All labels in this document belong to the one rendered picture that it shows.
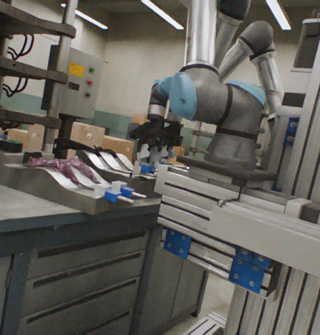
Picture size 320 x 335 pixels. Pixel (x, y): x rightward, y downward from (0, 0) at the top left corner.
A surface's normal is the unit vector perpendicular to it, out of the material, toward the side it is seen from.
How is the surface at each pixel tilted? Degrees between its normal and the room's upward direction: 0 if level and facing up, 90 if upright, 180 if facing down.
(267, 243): 90
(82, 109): 90
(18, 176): 90
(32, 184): 90
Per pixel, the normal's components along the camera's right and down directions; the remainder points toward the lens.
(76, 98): 0.77, 0.23
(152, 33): -0.54, -0.01
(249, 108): 0.23, 0.16
